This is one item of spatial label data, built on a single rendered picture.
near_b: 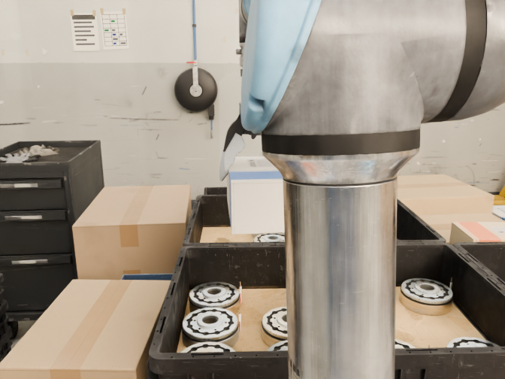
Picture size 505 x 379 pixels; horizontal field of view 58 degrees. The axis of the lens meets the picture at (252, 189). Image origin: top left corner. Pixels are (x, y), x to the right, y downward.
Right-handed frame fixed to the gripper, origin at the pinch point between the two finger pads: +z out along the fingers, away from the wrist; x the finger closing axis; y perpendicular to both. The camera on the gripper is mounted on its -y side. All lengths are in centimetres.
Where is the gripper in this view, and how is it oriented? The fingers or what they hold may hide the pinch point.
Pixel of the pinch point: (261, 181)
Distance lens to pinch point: 83.1
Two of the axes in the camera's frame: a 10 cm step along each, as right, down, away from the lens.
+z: 0.0, 9.7, 2.6
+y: -0.9, -2.6, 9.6
